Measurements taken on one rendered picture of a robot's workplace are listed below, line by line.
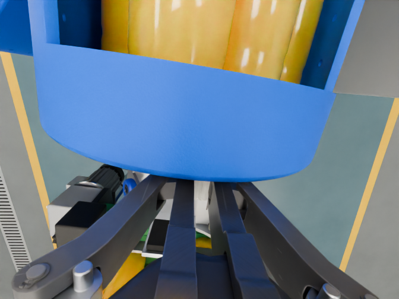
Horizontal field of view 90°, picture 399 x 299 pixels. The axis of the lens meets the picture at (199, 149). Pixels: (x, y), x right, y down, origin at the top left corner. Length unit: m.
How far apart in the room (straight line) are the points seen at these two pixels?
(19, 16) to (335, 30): 0.42
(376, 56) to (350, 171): 1.17
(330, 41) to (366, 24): 0.64
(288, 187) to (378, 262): 1.21
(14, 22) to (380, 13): 0.87
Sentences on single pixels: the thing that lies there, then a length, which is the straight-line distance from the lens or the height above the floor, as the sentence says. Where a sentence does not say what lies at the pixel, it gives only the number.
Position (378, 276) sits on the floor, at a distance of 2.75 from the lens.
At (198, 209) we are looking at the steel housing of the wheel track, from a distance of 0.50.
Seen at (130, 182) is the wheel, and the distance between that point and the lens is 0.44.
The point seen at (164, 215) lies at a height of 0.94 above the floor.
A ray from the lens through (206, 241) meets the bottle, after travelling 0.58.
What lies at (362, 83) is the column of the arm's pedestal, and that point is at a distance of 0.84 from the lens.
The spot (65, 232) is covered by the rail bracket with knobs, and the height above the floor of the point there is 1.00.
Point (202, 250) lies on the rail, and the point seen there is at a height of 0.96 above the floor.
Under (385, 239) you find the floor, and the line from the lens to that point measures 2.46.
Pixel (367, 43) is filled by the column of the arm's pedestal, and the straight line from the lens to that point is 0.87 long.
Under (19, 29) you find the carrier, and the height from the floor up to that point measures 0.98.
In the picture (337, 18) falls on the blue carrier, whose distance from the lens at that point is 0.27.
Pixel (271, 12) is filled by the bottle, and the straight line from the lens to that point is 0.19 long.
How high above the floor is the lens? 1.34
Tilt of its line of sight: 71 degrees down
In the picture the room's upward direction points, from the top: 177 degrees clockwise
